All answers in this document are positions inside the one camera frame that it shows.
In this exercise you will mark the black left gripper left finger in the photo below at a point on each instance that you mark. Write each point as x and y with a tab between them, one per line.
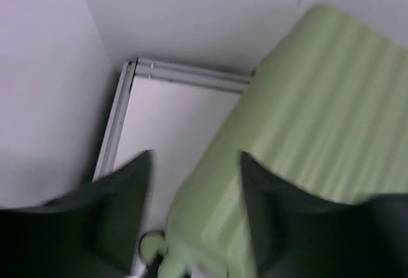
89	232

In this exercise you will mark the aluminium table frame rail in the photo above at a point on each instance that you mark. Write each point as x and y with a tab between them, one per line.
171	108

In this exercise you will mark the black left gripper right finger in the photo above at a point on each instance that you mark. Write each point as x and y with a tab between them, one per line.
297	234

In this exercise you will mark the green hard-shell suitcase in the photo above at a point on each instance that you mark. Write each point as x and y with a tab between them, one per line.
326	110

